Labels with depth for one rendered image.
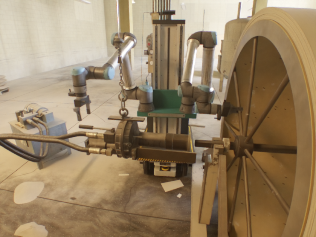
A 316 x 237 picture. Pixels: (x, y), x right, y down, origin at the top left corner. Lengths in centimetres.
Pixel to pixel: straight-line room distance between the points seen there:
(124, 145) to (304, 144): 98
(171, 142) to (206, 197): 53
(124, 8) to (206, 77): 861
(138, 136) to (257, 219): 131
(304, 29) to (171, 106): 167
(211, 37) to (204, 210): 141
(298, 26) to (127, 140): 106
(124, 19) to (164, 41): 805
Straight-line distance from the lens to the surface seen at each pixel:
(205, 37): 179
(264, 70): 197
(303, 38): 80
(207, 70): 190
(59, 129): 292
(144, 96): 207
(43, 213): 237
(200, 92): 144
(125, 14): 1021
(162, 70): 223
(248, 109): 134
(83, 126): 152
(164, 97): 221
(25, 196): 263
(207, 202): 162
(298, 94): 76
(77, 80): 138
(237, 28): 570
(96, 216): 215
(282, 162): 237
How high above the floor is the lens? 159
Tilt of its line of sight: 23 degrees down
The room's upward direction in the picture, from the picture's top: straight up
